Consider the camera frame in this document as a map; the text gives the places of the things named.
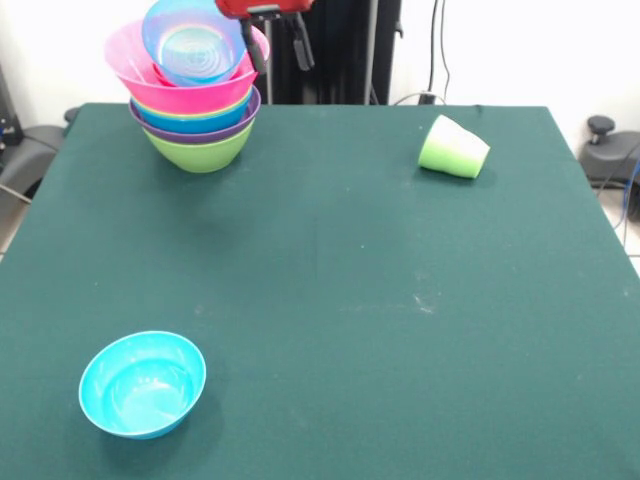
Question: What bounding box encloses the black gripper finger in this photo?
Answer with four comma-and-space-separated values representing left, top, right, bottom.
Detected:
239, 17, 272, 76
290, 12, 316, 72

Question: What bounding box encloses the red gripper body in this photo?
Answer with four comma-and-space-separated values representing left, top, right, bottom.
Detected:
214, 0, 317, 21

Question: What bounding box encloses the translucent blue plastic bowl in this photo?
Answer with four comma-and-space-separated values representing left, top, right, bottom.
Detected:
141, 0, 249, 87

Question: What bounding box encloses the large pink plastic bowl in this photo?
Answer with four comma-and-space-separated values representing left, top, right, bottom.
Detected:
104, 19, 272, 115

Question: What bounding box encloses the large blue plastic bowl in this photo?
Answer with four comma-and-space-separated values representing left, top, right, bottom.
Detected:
135, 89, 254, 135

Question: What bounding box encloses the red plastic bowl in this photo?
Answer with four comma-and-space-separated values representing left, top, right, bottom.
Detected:
151, 62, 177, 88

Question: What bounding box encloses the purple plastic bowl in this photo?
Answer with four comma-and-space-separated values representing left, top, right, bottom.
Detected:
128, 85, 263, 147

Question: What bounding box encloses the green plastic cup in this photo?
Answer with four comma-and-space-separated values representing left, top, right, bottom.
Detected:
417, 114, 474, 174
449, 124, 491, 180

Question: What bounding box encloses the small light blue bowl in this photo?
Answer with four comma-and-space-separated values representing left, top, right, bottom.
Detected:
78, 329, 208, 441

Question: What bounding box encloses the black equipment base with knob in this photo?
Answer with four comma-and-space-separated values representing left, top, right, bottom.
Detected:
578, 115, 640, 190

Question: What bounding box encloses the dark green tablecloth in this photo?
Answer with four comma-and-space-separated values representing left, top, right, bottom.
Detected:
0, 102, 640, 480

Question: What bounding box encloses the black wall cable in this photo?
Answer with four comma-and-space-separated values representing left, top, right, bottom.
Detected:
427, 0, 454, 104

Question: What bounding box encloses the blue cable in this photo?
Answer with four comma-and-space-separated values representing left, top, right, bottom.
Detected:
614, 159, 640, 231

